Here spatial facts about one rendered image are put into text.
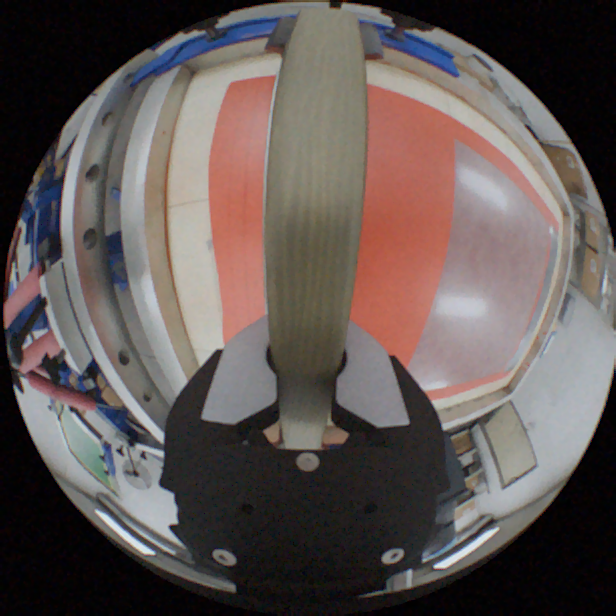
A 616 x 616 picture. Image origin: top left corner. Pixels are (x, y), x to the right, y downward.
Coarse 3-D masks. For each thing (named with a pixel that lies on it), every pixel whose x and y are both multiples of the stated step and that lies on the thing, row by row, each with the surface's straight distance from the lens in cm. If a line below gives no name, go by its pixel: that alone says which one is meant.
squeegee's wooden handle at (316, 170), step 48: (288, 48) 9; (336, 48) 9; (288, 96) 7; (336, 96) 7; (288, 144) 6; (336, 144) 6; (288, 192) 6; (336, 192) 6; (288, 240) 6; (336, 240) 6; (288, 288) 6; (336, 288) 6; (288, 336) 7; (336, 336) 7; (288, 384) 9; (288, 432) 14
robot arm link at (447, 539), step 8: (448, 528) 75; (440, 536) 75; (448, 536) 76; (456, 536) 80; (432, 544) 75; (440, 544) 76; (448, 544) 77; (424, 552) 76; (432, 552) 77; (440, 552) 77
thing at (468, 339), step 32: (224, 288) 20; (256, 288) 19; (384, 288) 20; (416, 288) 21; (224, 320) 22; (352, 320) 20; (384, 320) 21; (416, 320) 23; (448, 320) 26; (480, 320) 31; (512, 320) 40; (416, 352) 26; (448, 352) 30; (480, 352) 37; (512, 352) 50; (448, 384) 38; (480, 384) 48
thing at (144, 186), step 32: (192, 64) 27; (416, 64) 26; (160, 96) 24; (480, 96) 29; (160, 128) 22; (512, 128) 34; (128, 160) 22; (160, 160) 21; (544, 160) 42; (128, 192) 21; (160, 192) 21; (128, 224) 21; (160, 224) 21; (128, 256) 21; (160, 256) 21; (160, 288) 21; (160, 320) 21; (544, 320) 61; (160, 352) 25; (192, 352) 27; (512, 384) 67; (448, 416) 46
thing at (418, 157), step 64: (256, 128) 19; (384, 128) 20; (448, 128) 24; (256, 192) 17; (384, 192) 18; (448, 192) 21; (512, 192) 32; (256, 256) 18; (384, 256) 18; (448, 256) 22; (512, 256) 32
